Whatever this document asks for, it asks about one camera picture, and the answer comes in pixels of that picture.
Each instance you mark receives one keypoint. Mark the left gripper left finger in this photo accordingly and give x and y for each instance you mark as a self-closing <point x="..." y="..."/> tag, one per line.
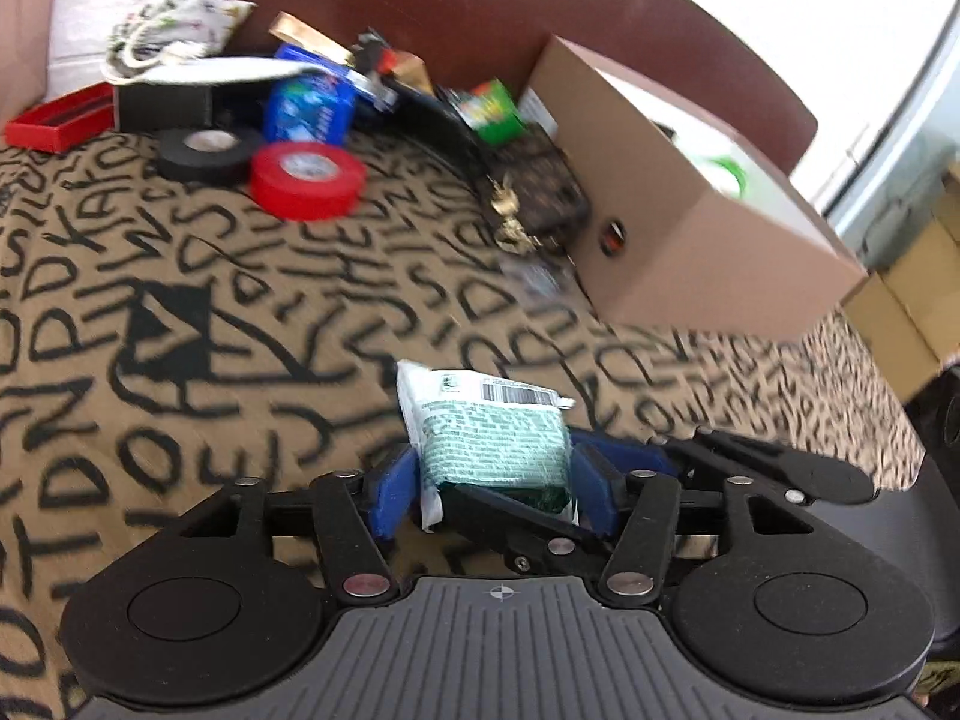
<point x="354" y="513"/>

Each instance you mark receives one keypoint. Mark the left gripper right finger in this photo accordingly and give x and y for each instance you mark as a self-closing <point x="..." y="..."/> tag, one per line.
<point x="629" y="494"/>

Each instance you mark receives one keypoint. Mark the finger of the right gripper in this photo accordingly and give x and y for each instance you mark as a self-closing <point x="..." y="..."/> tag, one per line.
<point x="804" y="477"/>
<point x="531" y="541"/>

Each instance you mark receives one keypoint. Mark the green white wipes packet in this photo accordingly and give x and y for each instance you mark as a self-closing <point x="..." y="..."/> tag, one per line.
<point x="471" y="428"/>

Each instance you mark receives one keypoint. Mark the green mosquito repellent bottle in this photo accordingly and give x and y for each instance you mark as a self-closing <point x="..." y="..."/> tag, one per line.
<point x="726" y="176"/>

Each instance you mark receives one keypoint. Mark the cardboard carton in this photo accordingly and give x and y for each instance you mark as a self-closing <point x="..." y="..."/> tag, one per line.
<point x="908" y="314"/>

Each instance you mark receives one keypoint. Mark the clear crystal trinket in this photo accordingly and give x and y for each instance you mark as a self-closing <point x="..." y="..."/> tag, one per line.
<point x="534" y="280"/>

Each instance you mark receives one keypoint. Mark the brown cardboard storage box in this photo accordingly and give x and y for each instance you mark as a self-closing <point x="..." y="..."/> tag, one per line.
<point x="661" y="246"/>

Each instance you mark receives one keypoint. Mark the lettered leopard tablecloth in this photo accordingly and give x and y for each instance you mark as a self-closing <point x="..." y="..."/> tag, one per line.
<point x="161" y="339"/>

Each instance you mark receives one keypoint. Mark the brown monogram pouch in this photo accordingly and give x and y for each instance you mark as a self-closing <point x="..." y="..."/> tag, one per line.
<point x="529" y="195"/>

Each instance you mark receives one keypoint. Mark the red tape roll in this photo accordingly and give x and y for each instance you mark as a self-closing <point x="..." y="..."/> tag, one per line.
<point x="306" y="181"/>

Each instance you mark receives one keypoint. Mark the green snack packet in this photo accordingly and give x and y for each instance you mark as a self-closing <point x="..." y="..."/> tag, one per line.
<point x="490" y="112"/>

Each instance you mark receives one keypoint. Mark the black tape roll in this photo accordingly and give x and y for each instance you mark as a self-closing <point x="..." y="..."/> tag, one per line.
<point x="207" y="155"/>

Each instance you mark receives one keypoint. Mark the blue medicine box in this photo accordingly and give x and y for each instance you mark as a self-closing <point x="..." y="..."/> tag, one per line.
<point x="371" y="89"/>

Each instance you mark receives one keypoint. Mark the blue card pack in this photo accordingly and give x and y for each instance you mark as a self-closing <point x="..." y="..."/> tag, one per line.
<point x="313" y="107"/>

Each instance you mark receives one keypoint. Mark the black box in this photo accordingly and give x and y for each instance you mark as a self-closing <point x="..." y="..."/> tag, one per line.
<point x="144" y="108"/>

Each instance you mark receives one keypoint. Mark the dark brown wooden board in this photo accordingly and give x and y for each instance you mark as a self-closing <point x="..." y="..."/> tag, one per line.
<point x="675" y="42"/>

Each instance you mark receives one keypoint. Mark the red tray box lid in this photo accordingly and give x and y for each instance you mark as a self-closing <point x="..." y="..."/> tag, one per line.
<point x="65" y="122"/>

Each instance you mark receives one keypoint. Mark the white round cloth pad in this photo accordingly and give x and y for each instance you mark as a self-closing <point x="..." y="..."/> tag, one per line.
<point x="217" y="71"/>

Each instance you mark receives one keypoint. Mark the gold wrapped bar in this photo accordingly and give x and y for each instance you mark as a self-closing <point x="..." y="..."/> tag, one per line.
<point x="291" y="30"/>

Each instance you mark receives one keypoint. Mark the printed drawstring pouch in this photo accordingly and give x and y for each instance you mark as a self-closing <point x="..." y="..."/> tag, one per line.
<point x="161" y="32"/>

